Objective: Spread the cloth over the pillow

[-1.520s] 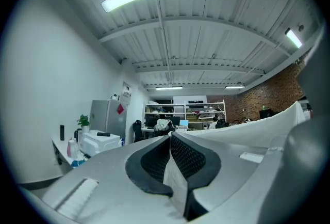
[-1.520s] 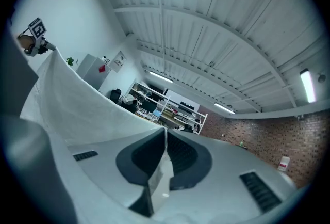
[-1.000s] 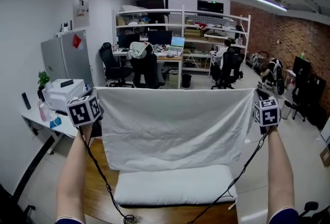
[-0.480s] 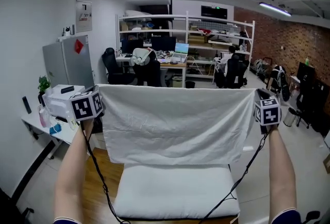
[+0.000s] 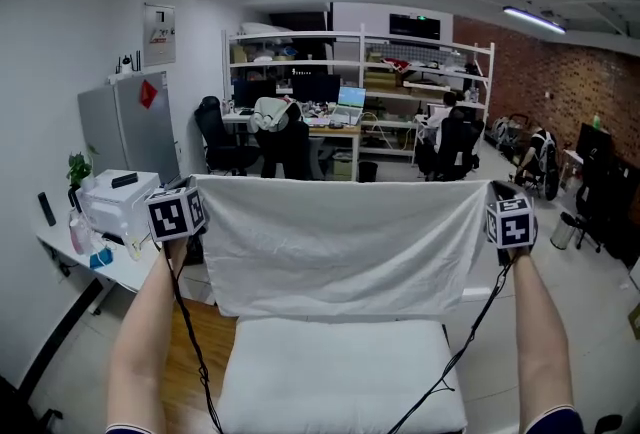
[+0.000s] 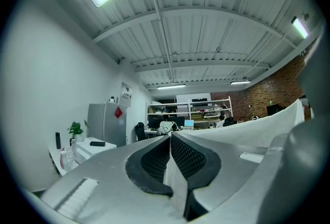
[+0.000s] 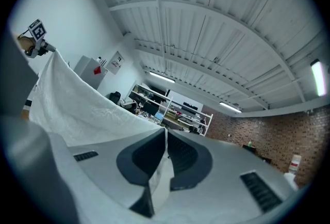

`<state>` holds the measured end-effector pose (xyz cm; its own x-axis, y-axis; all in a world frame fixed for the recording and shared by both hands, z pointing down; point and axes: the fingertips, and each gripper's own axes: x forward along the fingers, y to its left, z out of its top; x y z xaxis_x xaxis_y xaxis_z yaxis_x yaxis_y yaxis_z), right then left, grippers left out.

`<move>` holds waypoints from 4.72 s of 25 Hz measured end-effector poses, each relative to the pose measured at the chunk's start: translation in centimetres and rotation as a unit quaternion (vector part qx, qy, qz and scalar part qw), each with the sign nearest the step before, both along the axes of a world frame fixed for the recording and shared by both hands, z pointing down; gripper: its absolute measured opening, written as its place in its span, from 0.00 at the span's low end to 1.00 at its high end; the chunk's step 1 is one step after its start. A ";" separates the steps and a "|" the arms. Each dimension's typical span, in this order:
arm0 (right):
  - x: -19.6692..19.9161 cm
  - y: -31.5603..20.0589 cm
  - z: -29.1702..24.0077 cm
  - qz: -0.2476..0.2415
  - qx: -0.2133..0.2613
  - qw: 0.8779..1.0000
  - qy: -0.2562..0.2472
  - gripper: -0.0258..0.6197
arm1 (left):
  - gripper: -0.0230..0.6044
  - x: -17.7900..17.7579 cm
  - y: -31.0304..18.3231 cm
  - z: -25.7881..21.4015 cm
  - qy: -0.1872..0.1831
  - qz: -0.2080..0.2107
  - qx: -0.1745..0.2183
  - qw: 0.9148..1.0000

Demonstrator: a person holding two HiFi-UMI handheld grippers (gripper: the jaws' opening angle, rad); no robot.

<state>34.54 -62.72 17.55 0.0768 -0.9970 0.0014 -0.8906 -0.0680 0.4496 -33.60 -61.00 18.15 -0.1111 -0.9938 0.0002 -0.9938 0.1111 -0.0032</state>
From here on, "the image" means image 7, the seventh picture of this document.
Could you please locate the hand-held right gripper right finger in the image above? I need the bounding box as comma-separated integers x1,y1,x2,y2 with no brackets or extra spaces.
154,129,300,224

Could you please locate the white metal shelving rack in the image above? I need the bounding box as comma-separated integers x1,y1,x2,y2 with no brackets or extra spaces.
127,83,215,137

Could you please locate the black computer monitor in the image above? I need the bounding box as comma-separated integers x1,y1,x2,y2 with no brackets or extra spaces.
141,101,159,117

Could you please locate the person's left hand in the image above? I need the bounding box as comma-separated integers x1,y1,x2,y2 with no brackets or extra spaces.
17,36,36,53

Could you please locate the black office chair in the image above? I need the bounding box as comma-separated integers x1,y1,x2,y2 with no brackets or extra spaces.
127,103,139,116
108,91,122,105

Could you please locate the white pillow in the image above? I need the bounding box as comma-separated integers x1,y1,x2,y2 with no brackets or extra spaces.
25,50,171,201

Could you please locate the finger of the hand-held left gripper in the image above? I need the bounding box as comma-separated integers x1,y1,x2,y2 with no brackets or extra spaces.
42,41,57,56

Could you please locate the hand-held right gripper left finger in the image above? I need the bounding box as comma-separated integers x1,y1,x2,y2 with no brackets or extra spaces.
48,126,169,219

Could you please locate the grey metal cabinet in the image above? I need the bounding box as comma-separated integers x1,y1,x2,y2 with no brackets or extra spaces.
73,55,109,91

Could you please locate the black wall display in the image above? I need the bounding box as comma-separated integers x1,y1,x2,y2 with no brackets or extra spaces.
183,101,200,111

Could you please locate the white wall poster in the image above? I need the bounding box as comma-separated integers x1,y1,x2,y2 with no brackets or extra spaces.
105,50,126,75

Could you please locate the long ceiling lamp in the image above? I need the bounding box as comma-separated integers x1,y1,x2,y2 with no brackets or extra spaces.
310,58,327,98
148,70,176,84
219,101,243,114

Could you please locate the grey white jacket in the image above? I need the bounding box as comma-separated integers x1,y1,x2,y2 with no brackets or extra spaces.
121,98,137,109

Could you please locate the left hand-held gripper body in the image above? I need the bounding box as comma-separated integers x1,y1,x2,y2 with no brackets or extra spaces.
25,19,48,59

